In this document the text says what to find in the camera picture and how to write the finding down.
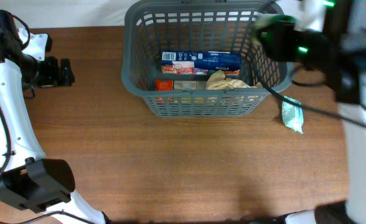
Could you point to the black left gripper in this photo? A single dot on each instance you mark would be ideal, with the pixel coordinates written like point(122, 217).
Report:
point(55, 78)

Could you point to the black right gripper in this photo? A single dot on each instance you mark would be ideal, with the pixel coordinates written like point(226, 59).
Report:
point(283, 43)

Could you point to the pale green wipes packet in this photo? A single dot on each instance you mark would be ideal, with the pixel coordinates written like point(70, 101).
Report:
point(292, 117)

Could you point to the beige paper pouch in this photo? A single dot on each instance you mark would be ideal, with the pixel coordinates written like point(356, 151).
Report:
point(219, 81)

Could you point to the blue tissue box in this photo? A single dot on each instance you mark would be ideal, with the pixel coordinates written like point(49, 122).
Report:
point(200, 63)

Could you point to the orange spaghetti packet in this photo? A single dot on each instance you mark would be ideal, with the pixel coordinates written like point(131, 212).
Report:
point(184, 85)

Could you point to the green lid jar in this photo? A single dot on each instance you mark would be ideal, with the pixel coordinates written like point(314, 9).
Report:
point(265, 22)

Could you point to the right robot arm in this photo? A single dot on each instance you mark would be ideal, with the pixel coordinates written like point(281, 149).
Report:
point(330, 37)

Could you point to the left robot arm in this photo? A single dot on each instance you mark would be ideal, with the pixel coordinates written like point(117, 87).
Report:
point(29, 180)

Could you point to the grey plastic basket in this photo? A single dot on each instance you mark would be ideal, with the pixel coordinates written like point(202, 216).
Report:
point(151, 27)

